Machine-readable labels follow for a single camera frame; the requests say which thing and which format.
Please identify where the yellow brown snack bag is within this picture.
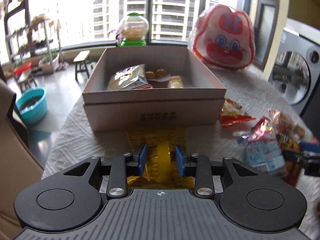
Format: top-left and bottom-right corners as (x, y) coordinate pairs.
(126, 127), (194, 190)

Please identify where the brown bread packet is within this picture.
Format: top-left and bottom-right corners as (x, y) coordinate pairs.
(254, 109), (319, 186)

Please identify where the blue pig cartoon snack packet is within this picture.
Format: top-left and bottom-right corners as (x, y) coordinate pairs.
(233, 131), (287, 177)

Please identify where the red spicy strip snack bag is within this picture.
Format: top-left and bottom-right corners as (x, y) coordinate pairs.
(220, 98), (255, 127)

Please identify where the long clear cereal bar packet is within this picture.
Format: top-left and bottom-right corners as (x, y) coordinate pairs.
(168, 76), (184, 89)

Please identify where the dark panda snack bag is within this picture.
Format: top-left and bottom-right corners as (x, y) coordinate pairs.
(107, 64), (153, 90)

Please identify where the red egg tart snack bag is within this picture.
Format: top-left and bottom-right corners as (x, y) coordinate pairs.
(145, 69), (171, 88)

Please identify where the pink cardboard box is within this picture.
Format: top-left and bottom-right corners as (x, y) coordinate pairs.
(82, 46), (226, 132)

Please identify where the grey washing machine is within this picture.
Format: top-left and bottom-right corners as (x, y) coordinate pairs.
(268, 18), (319, 128)

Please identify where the beige covered chair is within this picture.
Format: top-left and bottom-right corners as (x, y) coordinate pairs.
(1, 81), (43, 239)

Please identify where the blue plastic basin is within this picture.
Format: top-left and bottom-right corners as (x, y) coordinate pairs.
(16, 87), (48, 126)

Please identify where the small dark wooden stool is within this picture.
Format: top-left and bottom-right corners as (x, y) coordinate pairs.
(73, 50), (93, 82)

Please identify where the potted green plant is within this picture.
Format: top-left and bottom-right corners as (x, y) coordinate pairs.
(39, 50), (60, 74)

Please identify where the wooden bench stool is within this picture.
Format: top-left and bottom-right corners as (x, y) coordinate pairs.
(17, 70), (37, 93)

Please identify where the pink orchid flower pot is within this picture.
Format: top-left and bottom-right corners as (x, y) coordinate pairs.
(108, 29), (124, 47)

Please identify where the red rabbit face snack bag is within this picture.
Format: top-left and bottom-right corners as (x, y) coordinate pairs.
(188, 4), (255, 70)

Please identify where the red plastic basin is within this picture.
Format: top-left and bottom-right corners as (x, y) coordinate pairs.
(14, 62), (32, 76)

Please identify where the green candy dispenser globe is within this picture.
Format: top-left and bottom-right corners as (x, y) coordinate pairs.
(118, 12), (149, 47)

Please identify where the metal shoe rack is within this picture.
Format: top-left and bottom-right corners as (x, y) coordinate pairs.
(5, 14), (63, 62)

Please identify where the dark framed door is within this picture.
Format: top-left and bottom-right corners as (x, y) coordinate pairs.
(253, 0), (280, 71)

